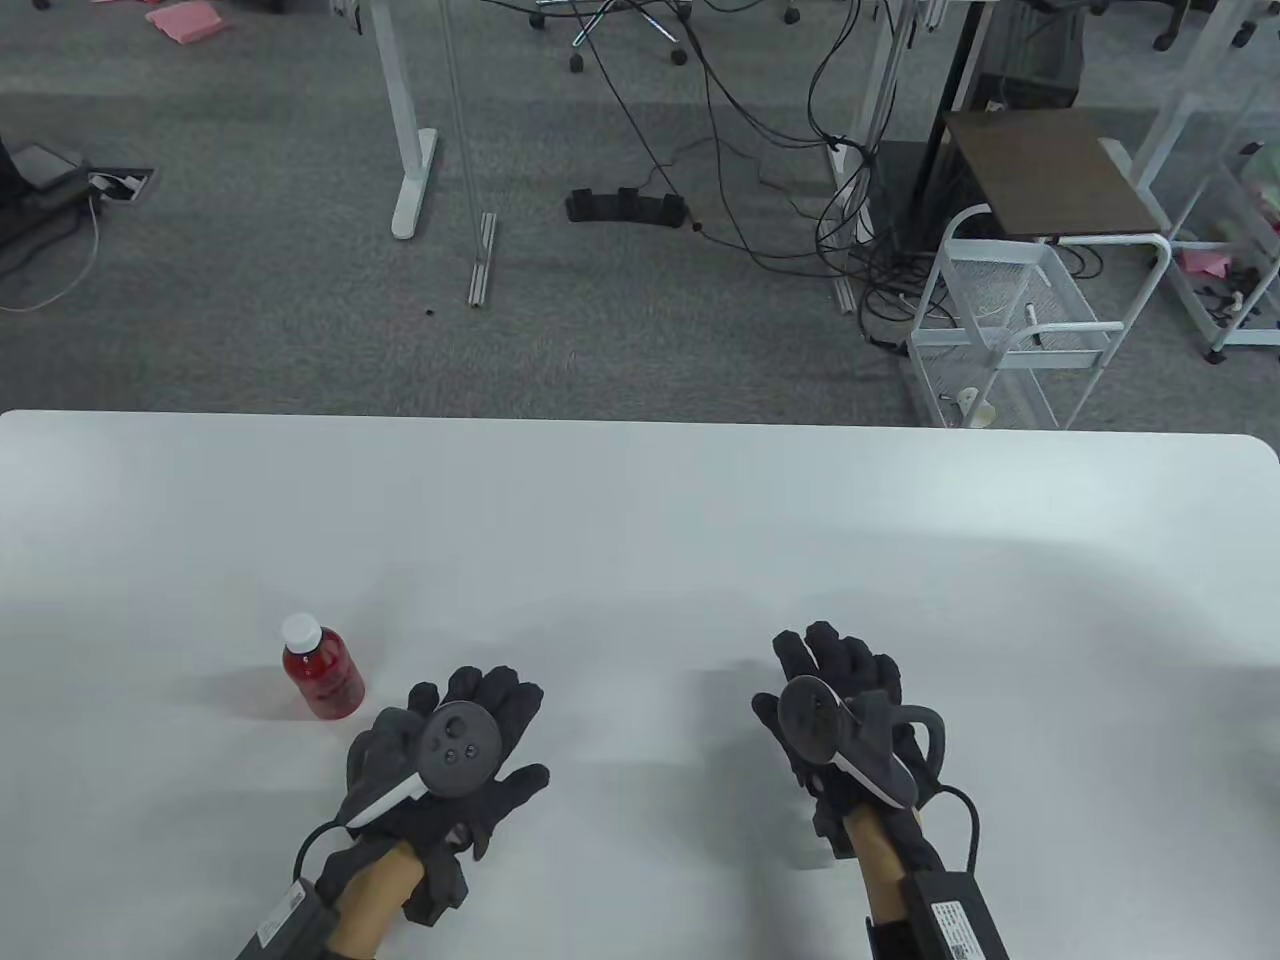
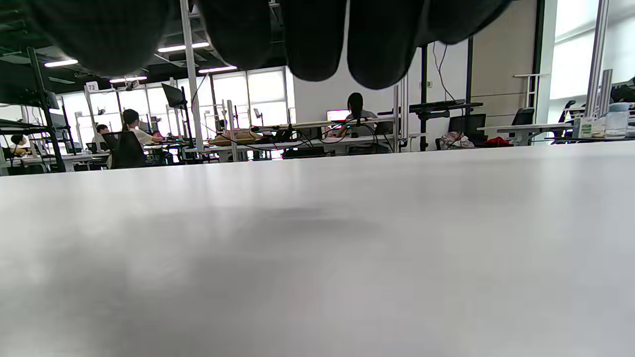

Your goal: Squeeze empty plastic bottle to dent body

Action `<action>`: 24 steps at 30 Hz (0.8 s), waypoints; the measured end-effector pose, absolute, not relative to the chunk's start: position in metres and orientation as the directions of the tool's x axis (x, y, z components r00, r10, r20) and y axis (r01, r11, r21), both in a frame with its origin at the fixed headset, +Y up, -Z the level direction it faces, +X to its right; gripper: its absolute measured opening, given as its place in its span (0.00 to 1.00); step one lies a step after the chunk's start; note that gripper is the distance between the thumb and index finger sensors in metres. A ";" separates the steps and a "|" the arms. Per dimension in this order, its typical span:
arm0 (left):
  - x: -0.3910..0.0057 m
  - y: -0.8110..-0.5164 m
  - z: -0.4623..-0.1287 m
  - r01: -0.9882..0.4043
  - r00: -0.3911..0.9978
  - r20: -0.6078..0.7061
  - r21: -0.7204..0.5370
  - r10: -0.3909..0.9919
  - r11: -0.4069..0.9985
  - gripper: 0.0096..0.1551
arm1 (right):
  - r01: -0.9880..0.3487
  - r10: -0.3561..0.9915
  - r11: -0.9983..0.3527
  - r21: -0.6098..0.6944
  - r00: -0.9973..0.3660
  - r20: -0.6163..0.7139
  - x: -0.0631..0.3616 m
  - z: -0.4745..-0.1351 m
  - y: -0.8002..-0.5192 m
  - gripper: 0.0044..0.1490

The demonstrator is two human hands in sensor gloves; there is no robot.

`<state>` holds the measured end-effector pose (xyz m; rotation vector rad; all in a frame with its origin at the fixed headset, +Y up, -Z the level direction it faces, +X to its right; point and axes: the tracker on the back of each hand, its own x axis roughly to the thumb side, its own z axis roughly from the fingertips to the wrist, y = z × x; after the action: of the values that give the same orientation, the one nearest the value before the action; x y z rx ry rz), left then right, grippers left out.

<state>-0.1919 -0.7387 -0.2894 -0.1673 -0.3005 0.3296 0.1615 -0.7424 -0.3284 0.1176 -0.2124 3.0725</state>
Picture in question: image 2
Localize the patterned bag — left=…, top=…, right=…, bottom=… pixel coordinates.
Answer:
left=439, top=131, right=476, bottom=150

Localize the white wall rack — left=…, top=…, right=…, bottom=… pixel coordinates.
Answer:
left=513, top=73, right=551, bottom=111

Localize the clear plastic bottle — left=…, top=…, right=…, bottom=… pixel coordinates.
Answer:
left=604, top=102, right=632, bottom=139

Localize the black stand pole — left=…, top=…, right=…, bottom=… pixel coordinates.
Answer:
left=27, top=47, right=67, bottom=174

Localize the silver aluminium post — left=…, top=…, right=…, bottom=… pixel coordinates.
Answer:
left=585, top=0, right=610, bottom=119

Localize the black office chair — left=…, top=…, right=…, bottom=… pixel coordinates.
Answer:
left=101, top=131, right=147, bottom=170
left=510, top=107, right=536, bottom=126

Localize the white aluminium post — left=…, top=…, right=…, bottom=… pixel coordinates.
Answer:
left=179, top=0, right=205, bottom=152

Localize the black monitor on arm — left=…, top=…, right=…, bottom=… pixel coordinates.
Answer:
left=161, top=82, right=187, bottom=110

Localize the black monitor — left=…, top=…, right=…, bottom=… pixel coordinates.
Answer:
left=448, top=114, right=487, bottom=138

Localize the green white carton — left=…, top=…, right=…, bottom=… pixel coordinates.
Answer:
left=572, top=117, right=606, bottom=140

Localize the brown flat bag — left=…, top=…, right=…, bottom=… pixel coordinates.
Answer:
left=210, top=129, right=264, bottom=146

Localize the black upright pole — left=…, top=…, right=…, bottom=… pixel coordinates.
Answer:
left=466, top=38, right=474, bottom=116
left=420, top=45, right=429, bottom=152

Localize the long white desk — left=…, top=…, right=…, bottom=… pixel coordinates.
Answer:
left=185, top=133, right=398, bottom=163

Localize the black shelf tray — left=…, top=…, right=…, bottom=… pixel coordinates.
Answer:
left=409, top=99, right=484, bottom=115

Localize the black wall cable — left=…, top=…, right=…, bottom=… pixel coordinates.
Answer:
left=432, top=42, right=457, bottom=103

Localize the person's right hand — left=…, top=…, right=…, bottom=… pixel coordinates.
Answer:
left=27, top=0, right=514, bottom=90

